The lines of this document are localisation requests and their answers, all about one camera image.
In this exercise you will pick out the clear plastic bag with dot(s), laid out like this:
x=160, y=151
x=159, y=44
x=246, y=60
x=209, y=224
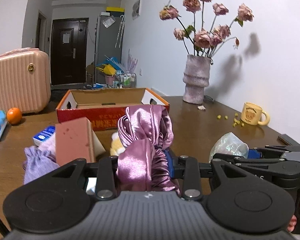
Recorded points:
x=231, y=145

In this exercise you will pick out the grey refrigerator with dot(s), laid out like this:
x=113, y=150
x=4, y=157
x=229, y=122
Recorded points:
x=106, y=43

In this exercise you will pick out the yellow white plush toy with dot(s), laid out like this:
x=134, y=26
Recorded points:
x=116, y=147

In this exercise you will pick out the orange fruit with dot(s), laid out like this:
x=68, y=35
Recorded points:
x=14, y=116

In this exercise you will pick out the dried pink rose bouquet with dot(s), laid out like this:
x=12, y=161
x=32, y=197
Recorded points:
x=206, y=37

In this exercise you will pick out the dark entrance door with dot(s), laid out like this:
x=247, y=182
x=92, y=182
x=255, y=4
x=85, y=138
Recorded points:
x=68, y=51

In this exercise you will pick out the lavender knit pouch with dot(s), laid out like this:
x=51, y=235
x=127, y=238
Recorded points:
x=40, y=160

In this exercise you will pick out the orange red cardboard box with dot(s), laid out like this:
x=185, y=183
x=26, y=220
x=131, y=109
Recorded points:
x=104, y=107

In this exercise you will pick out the purple textured vase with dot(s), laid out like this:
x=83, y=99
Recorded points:
x=196, y=78

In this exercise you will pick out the blue tissue packet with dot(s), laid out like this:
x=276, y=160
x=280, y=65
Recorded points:
x=43, y=135

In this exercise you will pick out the metal trolley with bottles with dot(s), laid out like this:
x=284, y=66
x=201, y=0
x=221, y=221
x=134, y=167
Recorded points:
x=125, y=80

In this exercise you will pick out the pink layered sponge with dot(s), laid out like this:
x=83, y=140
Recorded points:
x=76, y=139

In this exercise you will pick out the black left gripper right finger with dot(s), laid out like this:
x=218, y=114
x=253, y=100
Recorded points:
x=187, y=169

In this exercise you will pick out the pink ribbed suitcase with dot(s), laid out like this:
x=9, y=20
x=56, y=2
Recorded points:
x=25, y=80

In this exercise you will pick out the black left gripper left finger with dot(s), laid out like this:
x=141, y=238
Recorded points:
x=101, y=178

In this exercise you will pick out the yellow bear mug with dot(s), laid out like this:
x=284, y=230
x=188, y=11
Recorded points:
x=253, y=114

